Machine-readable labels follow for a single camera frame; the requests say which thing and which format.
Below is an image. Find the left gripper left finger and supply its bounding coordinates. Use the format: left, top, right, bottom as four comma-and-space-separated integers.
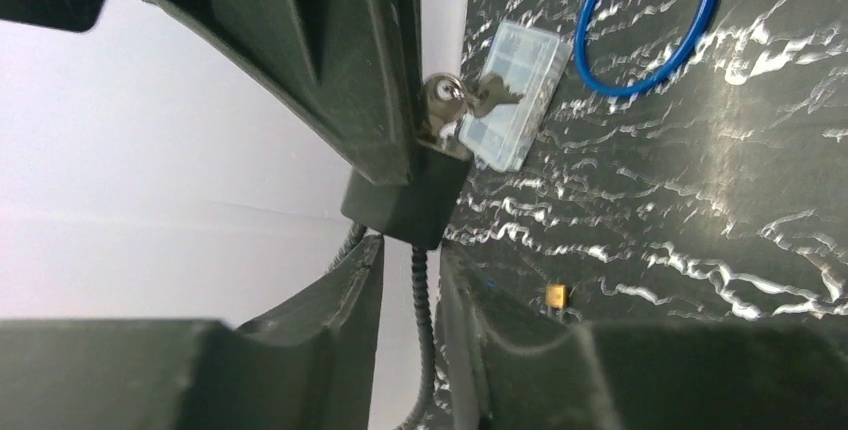
1, 235, 384, 429

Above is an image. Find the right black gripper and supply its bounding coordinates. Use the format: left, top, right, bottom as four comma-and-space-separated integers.
1, 0, 106, 33

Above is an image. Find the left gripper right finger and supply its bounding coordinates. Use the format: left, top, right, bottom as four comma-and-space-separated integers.
440, 242, 847, 429

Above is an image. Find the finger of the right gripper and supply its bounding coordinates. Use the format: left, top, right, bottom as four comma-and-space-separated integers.
141, 0, 423, 185

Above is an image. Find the small silver lock key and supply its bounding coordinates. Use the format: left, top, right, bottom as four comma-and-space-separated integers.
466, 73, 524, 119

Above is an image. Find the black cable padlock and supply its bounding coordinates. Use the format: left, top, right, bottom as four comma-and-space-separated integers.
331, 72, 471, 429

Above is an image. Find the small brass padlock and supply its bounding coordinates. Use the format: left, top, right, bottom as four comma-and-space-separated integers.
544, 283, 569, 310

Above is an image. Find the clear plastic parts box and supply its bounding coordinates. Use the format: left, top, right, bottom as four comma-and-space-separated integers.
458, 21, 573, 173

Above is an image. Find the blue cable lock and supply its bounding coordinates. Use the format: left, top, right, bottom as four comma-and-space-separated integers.
573, 0, 719, 98

